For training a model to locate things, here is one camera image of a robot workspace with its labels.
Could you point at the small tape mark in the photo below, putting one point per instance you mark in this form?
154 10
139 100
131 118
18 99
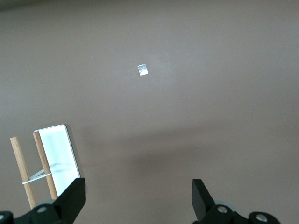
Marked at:
143 70

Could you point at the white rubber band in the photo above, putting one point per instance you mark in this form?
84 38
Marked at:
35 179

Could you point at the white rectangular tray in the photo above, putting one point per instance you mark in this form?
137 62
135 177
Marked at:
58 151

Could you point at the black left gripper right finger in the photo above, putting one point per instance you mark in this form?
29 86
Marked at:
210 214

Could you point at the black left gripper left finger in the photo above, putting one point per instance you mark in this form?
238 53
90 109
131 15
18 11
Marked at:
58 212

